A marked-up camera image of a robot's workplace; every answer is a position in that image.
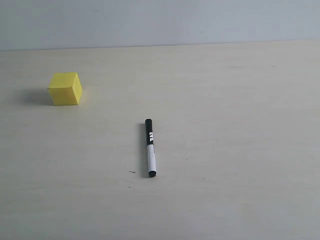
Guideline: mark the yellow cube block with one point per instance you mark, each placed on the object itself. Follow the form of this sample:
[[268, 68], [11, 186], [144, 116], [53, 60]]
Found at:
[[65, 89]]

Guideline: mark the black and white marker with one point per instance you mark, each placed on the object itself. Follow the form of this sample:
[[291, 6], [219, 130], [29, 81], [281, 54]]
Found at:
[[151, 160]]

